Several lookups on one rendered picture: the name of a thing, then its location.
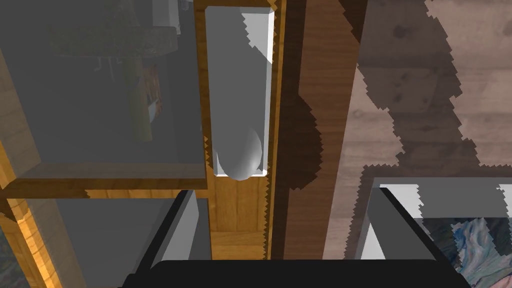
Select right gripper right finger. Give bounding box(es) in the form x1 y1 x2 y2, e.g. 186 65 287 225
355 186 456 266

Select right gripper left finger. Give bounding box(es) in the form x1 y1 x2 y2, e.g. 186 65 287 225
135 189 213 277

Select wooden door with glass panes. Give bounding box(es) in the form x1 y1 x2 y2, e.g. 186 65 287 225
0 0 287 288

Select grey framed blue painting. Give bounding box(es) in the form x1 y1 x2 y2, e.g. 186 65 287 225
371 177 512 288

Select silver door handle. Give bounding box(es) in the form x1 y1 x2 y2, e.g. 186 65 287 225
204 5 277 182

